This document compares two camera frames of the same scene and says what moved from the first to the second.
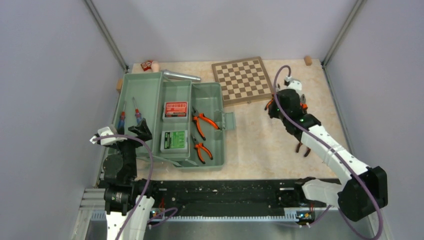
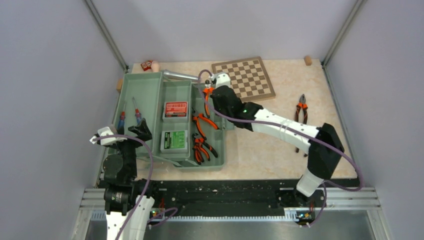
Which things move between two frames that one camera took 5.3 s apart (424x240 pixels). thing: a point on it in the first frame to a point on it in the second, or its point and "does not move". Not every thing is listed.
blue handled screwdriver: [137, 114] does not move
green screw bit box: [174, 142] does not move
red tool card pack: [175, 112] does not move
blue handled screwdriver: [121, 123] does not move
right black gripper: [271, 111] to [214, 101]
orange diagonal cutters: [269, 102] to [206, 91]
